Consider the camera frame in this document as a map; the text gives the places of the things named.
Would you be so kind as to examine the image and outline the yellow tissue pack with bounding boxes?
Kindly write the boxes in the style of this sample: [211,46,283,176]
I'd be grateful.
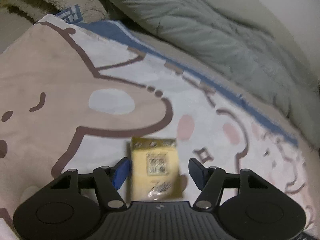
[131,137,183,201]

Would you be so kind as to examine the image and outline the grey green quilt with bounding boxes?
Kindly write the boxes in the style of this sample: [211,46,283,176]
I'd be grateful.
[109,0,319,147]

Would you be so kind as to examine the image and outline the beige bed sheet mattress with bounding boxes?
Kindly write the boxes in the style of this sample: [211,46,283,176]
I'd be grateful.
[0,5,35,53]

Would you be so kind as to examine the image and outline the cartoon bear printed cloth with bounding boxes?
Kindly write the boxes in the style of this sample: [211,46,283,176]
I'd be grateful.
[1,15,318,239]

